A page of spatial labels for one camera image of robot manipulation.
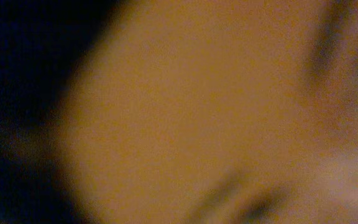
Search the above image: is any orange small carton box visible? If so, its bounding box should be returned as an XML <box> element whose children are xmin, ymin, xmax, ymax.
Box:
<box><xmin>53</xmin><ymin>0</ymin><xmax>358</xmax><ymax>223</ymax></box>

